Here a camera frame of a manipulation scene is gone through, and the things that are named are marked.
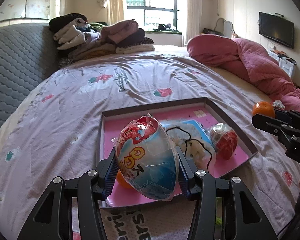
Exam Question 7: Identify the cream black-trimmed scrunchie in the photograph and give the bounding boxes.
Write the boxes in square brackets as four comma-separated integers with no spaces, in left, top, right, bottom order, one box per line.
[165,125,216,174]

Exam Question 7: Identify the wall mounted black television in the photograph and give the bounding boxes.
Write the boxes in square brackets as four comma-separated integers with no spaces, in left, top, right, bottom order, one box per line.
[259,12,295,49]

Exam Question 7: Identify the dark clothes on windowsill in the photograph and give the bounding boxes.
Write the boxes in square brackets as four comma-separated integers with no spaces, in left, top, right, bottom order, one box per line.
[153,24,178,32]

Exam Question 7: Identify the red surprise egg toy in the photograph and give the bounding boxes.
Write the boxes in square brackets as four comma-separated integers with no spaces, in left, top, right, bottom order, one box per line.
[208,122,238,160]

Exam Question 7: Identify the window with dark frame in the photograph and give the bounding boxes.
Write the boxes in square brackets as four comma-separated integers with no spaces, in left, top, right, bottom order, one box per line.
[124,0,178,30]

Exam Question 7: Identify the small colourful doll toy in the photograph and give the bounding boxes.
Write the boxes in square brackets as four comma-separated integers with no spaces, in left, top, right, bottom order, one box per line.
[272,100,285,111]

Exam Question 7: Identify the shallow grey cardboard box tray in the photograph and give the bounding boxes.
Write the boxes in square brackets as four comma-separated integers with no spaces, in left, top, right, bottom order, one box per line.
[98,96,259,209]

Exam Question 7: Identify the grey quilted headboard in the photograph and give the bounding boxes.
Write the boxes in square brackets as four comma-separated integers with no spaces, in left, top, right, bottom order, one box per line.
[0,23,59,128]

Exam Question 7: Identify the right beige curtain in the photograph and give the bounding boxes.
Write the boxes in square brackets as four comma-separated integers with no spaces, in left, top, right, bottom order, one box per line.
[185,0,202,44]

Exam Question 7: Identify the strawberry print bed sheet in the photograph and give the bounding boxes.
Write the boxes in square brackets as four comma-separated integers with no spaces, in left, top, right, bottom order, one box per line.
[0,51,300,239]

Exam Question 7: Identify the pile of folded clothes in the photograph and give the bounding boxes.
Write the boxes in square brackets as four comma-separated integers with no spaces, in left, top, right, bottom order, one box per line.
[49,13,155,68]

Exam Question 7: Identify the large orange mandarin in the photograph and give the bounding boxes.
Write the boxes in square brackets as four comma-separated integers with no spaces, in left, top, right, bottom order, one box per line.
[116,170,133,189]

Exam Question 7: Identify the small orange mandarin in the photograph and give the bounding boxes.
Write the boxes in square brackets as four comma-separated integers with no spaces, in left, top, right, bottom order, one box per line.
[252,101,275,118]

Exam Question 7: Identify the pink quilted duvet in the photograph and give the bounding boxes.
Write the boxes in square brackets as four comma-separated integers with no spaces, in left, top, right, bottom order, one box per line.
[187,34,300,112]

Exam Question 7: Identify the blue surprise egg toy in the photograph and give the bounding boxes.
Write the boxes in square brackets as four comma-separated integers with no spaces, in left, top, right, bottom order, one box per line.
[112,114,179,201]

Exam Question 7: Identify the white drawer cabinet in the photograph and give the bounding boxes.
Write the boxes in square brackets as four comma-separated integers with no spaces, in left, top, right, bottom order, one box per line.
[268,50,297,79]

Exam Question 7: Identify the blossom tree wall panel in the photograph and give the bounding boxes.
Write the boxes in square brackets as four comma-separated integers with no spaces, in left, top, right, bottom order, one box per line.
[0,0,50,21]

